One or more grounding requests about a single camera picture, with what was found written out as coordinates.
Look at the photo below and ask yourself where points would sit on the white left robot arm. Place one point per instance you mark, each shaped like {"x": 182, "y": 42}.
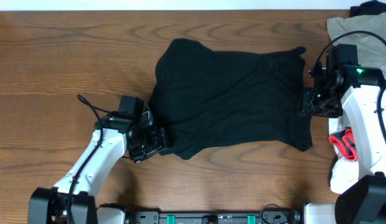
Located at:
{"x": 72, "y": 198}

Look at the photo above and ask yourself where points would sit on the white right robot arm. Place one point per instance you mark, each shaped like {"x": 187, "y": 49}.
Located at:
{"x": 356, "y": 92}

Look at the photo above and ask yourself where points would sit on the white garment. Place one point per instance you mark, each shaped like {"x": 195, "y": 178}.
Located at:
{"x": 344, "y": 173}

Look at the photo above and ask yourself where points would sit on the black garment at corner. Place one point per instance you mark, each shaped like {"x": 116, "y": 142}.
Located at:
{"x": 369, "y": 8}

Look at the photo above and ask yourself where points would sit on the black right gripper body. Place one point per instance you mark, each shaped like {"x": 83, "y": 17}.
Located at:
{"x": 322, "y": 102}

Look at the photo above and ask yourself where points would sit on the red and black garment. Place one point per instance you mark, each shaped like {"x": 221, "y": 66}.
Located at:
{"x": 345, "y": 143}

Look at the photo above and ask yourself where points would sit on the khaki folded garment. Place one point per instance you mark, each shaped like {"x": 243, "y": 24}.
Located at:
{"x": 371, "y": 51}

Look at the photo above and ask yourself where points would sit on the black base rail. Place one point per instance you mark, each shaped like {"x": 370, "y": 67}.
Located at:
{"x": 271, "y": 214}

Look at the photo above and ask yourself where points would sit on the black t-shirt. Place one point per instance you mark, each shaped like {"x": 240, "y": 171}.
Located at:
{"x": 205, "y": 98}

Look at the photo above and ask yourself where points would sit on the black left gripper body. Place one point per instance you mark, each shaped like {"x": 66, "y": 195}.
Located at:
{"x": 147, "y": 142}

